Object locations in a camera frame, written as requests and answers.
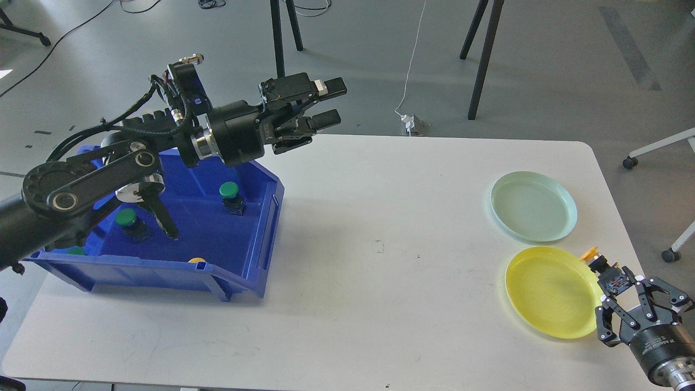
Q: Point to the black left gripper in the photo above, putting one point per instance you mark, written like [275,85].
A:
[237,133]

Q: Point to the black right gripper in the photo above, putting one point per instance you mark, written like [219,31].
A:
[661,346]

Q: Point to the yellow push button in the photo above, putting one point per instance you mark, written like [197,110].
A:
[605,271]

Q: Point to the green push button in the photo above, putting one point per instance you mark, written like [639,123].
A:
[132,225]
[232,199]

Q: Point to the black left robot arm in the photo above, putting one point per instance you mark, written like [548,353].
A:
[92,172]

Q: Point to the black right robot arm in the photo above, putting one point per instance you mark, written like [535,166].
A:
[644,314]

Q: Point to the yellow plate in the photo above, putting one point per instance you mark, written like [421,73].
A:
[553,292]

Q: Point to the light green plate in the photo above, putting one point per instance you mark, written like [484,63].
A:
[533,207]

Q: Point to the green button at bin corner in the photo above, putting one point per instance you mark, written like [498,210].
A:
[76,251]

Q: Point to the white power adapter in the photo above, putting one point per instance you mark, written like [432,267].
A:
[412,125]

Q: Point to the black stand legs right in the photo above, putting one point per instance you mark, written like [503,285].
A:
[490,36]

